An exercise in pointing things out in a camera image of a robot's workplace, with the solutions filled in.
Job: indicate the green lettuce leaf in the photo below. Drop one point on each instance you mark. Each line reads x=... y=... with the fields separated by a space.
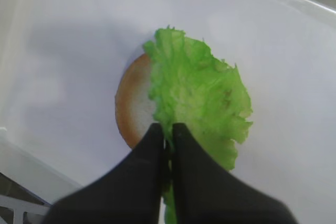
x=189 y=85

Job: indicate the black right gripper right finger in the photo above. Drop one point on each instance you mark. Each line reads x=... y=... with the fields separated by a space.
x=206 y=193

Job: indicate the bottom bun half on tray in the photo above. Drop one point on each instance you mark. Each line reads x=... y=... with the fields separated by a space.
x=133 y=108

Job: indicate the white tray paper liner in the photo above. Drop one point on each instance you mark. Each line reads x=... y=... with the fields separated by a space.
x=78 y=77

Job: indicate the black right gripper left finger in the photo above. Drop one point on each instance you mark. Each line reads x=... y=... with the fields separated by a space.
x=129 y=193

